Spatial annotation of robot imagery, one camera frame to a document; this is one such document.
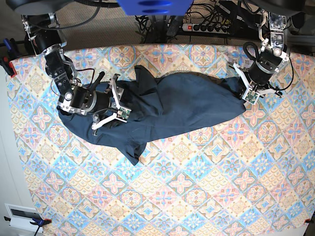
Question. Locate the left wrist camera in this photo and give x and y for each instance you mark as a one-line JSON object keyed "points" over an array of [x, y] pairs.
{"points": [[251, 96]]}

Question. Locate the dark navy t-shirt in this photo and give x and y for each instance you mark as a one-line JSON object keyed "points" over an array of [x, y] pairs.
{"points": [[160, 108]]}

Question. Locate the orange black clamp left edge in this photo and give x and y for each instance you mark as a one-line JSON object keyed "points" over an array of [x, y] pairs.
{"points": [[8, 66]]}

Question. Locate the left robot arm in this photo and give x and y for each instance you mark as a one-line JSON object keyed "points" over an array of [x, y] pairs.
{"points": [[267, 60]]}

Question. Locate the patterned tile tablecloth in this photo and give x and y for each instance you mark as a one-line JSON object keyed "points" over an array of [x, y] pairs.
{"points": [[249, 176]]}

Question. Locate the white power strip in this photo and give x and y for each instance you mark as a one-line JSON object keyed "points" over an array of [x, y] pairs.
{"points": [[205, 28]]}

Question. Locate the blue clamp upper left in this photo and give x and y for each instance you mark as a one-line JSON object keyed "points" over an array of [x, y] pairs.
{"points": [[12, 45]]}

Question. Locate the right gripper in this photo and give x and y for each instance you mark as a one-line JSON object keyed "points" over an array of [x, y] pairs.
{"points": [[107, 104]]}

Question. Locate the blue orange clamp bottom left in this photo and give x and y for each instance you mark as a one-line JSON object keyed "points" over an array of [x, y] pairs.
{"points": [[40, 223]]}

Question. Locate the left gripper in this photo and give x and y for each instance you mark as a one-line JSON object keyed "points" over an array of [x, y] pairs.
{"points": [[254, 79]]}

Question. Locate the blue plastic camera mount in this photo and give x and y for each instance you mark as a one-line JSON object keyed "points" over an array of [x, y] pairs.
{"points": [[155, 7]]}

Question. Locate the white floor vent box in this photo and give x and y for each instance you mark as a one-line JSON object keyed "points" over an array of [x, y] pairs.
{"points": [[21, 217]]}

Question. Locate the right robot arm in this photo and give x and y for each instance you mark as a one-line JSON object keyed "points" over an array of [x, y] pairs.
{"points": [[46, 39]]}

